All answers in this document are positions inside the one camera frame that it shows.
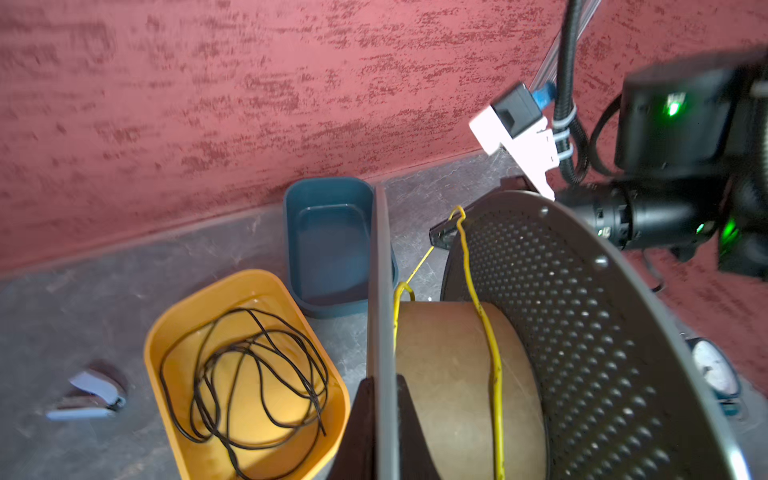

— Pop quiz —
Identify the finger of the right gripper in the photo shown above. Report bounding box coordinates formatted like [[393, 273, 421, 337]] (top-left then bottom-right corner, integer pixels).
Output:
[[429, 215, 461, 248]]

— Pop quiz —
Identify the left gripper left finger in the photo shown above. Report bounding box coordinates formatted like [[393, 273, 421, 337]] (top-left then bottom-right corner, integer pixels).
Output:
[[327, 377, 372, 480]]

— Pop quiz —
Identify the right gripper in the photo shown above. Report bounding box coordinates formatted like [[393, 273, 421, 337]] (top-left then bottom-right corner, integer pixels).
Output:
[[555, 178, 726, 261]]

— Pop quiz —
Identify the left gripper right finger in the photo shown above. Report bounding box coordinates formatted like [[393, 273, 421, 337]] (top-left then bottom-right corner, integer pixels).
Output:
[[396, 375, 441, 480]]

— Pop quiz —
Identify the yellow cable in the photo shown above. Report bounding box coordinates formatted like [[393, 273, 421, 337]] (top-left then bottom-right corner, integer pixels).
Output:
[[392, 205, 506, 480]]

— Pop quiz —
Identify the black cable spool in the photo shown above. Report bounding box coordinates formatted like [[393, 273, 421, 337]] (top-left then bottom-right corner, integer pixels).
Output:
[[395, 190, 750, 479]]

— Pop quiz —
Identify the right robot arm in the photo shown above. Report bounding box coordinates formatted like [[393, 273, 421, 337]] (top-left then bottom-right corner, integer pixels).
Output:
[[470, 47, 767, 280]]

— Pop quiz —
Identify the teal plastic bin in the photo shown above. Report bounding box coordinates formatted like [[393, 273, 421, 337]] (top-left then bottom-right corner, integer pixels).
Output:
[[283, 177, 374, 319]]

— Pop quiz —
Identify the yellow plastic bin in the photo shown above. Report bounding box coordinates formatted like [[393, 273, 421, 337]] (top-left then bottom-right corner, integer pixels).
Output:
[[144, 270, 350, 479]]

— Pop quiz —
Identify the teal alarm clock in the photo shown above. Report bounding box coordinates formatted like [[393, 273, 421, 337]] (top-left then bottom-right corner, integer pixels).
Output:
[[685, 337, 742, 417]]

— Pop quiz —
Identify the black cable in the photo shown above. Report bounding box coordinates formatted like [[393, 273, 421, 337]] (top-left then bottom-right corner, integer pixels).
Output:
[[158, 307, 330, 480]]

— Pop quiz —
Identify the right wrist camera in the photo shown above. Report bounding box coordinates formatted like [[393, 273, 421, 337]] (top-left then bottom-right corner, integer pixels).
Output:
[[469, 82, 560, 200]]

